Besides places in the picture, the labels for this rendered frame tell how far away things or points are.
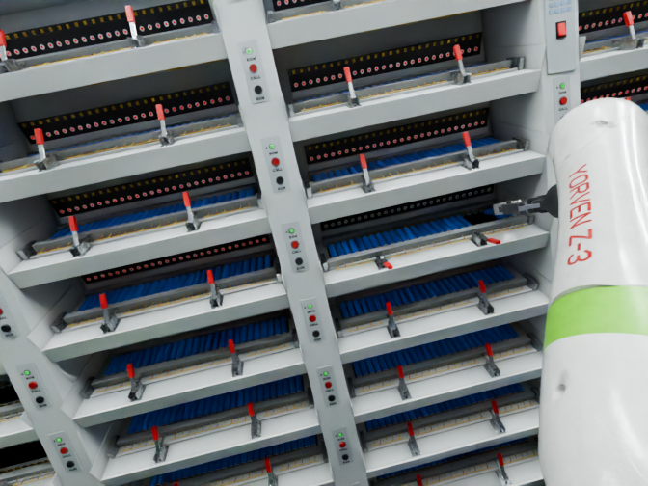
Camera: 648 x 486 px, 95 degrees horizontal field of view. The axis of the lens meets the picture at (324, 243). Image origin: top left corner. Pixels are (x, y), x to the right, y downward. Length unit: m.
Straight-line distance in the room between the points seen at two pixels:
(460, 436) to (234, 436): 0.67
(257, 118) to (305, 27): 0.22
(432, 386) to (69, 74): 1.16
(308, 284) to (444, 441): 0.66
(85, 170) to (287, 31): 0.53
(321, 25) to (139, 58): 0.39
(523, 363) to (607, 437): 0.84
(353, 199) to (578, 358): 0.54
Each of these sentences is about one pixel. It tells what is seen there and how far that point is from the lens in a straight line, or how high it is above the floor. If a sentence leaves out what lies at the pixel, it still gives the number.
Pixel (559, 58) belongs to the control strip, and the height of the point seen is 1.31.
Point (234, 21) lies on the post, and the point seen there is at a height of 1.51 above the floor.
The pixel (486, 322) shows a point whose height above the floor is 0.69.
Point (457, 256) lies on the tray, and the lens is 0.84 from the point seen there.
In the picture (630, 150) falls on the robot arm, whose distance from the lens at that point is 0.50.
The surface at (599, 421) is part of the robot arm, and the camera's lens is 0.28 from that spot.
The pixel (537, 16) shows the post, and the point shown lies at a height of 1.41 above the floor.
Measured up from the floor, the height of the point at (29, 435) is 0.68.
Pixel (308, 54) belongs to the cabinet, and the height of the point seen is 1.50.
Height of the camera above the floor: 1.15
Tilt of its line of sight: 12 degrees down
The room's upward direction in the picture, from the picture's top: 12 degrees counter-clockwise
